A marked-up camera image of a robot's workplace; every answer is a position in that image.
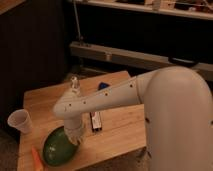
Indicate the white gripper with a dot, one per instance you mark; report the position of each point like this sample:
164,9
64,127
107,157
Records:
74,129

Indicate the green ceramic bowl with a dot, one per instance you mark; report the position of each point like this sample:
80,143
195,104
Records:
57,149

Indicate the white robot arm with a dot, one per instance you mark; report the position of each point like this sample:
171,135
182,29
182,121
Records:
178,109

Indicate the black rectangular device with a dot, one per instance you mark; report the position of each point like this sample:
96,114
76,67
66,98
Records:
96,121

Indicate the small clear glass bottle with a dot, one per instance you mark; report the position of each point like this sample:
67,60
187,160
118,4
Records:
75,84

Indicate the blue small object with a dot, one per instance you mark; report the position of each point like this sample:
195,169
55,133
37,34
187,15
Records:
103,85

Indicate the orange carrot toy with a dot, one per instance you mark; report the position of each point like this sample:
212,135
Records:
37,160

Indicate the long grey case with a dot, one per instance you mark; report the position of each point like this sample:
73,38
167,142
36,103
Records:
119,56

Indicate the metal pole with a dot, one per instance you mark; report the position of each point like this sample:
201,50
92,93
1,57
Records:
80,38

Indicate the white shelf board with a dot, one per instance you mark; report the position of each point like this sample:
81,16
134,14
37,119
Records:
152,8

